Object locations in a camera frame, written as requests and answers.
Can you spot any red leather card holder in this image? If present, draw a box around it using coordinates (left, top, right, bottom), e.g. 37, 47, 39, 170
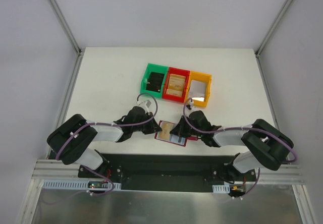
154, 121, 198, 147

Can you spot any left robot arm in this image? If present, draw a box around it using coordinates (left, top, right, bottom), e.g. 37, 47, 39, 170
46, 106, 162, 178

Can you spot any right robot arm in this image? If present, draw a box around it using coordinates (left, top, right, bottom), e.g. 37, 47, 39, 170
170, 110, 294, 184

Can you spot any silver VIP card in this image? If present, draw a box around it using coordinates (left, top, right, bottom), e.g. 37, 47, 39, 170
188, 80, 206, 102

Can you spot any gold VIP card lower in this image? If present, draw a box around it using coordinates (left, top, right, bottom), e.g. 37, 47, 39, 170
166, 88, 183, 97

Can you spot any gold vip card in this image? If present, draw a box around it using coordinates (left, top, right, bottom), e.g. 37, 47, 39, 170
166, 88, 183, 97
168, 74, 186, 88

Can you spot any black VIP card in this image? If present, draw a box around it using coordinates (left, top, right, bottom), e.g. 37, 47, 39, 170
146, 72, 164, 93

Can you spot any gold VIP card upper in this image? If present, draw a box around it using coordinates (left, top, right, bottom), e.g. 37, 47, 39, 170
168, 74, 186, 88

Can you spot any yellow plastic bin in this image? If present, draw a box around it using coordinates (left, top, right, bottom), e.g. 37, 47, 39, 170
185, 71, 212, 108

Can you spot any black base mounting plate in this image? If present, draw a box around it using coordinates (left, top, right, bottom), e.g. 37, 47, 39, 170
47, 150, 288, 192

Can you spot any green plastic bin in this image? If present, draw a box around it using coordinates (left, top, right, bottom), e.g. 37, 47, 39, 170
140, 63, 169, 98

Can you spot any red plastic bin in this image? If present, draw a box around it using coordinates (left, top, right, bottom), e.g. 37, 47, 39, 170
162, 67, 190, 103

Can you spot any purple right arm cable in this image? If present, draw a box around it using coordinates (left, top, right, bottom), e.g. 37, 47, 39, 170
183, 98, 298, 163

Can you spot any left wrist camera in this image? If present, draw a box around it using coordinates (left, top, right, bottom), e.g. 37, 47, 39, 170
137, 100, 151, 111

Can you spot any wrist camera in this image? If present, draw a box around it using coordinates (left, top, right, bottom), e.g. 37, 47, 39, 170
137, 100, 151, 111
186, 98, 195, 110

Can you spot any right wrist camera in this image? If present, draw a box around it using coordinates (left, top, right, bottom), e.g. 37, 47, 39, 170
186, 98, 195, 110

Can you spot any right white cable duct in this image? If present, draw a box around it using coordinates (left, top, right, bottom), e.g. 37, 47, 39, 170
212, 183, 230, 194

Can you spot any white cable duct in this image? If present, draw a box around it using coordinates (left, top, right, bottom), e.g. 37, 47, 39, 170
212, 183, 230, 194
43, 180, 113, 191

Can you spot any left white cable duct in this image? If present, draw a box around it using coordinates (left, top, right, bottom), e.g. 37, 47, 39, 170
43, 180, 113, 191

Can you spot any left aluminium frame post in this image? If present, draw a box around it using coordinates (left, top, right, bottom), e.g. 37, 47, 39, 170
37, 0, 85, 55

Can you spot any aluminium frame post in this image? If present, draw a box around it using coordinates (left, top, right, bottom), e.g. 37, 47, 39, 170
254, 0, 306, 57
37, 0, 85, 55

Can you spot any right aluminium frame post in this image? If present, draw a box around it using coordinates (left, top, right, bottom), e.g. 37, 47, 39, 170
254, 0, 306, 57

